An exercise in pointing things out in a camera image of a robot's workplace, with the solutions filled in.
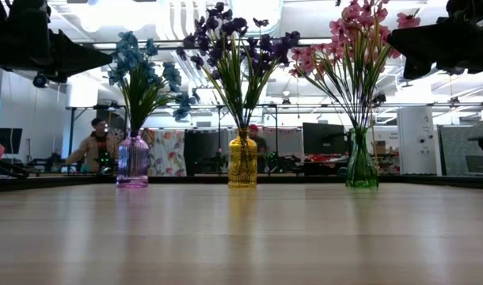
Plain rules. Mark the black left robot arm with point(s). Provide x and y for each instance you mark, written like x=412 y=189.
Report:
x=0 y=8

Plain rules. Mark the black background robot arm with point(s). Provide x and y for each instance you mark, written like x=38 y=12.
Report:
x=215 y=162
x=279 y=162

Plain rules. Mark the blue artificial flower bunch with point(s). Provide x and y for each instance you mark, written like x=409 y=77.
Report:
x=128 y=51
x=116 y=75
x=172 y=75

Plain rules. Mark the black aluminium table frame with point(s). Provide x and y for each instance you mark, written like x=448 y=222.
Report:
x=47 y=182

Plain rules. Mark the black computer monitor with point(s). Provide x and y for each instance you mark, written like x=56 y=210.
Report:
x=6 y=138
x=324 y=138

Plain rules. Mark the brown cardboard box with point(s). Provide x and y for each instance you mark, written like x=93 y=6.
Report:
x=379 y=147

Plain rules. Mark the grey partition panel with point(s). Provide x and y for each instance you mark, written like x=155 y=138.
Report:
x=455 y=150

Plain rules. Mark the floral patterned cloth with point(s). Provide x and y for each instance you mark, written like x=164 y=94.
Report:
x=166 y=152

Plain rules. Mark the white pillar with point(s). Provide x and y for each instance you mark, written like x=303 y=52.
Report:
x=417 y=138

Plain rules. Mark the black screen panel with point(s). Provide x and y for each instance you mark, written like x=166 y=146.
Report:
x=202 y=142

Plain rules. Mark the person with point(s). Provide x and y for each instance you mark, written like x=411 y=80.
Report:
x=93 y=146
x=257 y=138

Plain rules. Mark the green glass vase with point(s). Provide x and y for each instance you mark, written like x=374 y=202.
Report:
x=361 y=166

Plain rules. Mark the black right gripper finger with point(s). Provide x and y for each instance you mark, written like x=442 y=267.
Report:
x=417 y=67
x=413 y=39

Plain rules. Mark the pink ribbed glass vase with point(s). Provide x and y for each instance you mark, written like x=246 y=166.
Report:
x=132 y=162

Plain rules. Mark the white ceiling pipes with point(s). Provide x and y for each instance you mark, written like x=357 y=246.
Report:
x=182 y=20

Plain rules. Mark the purple artificial flower bunch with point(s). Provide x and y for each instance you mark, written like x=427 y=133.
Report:
x=225 y=23
x=198 y=59
x=279 y=45

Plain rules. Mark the black ceiling lamp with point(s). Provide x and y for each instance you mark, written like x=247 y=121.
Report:
x=379 y=99
x=39 y=81

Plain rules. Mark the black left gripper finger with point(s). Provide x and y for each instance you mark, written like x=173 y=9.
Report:
x=83 y=57

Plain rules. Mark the yellow glass vase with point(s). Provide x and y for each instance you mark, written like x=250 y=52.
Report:
x=242 y=162

